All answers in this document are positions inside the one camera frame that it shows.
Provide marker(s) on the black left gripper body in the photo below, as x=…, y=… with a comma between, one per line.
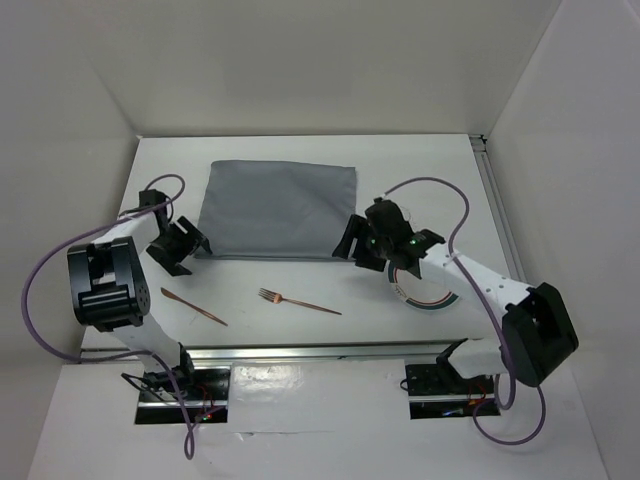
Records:
x=171, y=247

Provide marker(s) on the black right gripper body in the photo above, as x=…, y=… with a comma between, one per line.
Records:
x=372, y=249

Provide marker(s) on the grey cloth placemat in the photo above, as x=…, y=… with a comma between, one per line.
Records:
x=276, y=210

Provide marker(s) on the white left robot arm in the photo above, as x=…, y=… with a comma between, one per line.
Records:
x=110, y=292

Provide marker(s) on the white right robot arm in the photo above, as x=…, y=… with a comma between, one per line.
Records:
x=535, y=334

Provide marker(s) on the clear plastic cup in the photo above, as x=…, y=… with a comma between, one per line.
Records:
x=407, y=215

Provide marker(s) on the copper knife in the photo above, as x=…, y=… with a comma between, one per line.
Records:
x=170, y=295

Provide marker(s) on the white plate green red rim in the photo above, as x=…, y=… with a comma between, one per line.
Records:
x=419, y=294

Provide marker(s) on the copper fork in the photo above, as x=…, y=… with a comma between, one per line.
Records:
x=278, y=298

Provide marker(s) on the aluminium front rail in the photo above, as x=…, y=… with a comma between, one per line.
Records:
x=303, y=352

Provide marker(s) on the aluminium rail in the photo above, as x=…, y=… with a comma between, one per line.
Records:
x=303, y=352
x=494, y=262

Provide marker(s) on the aluminium right side rail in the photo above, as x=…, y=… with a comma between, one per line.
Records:
x=494, y=262

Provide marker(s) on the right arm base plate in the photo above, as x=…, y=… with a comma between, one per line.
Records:
x=435, y=392

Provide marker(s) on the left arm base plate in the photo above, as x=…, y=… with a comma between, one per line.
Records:
x=206, y=402

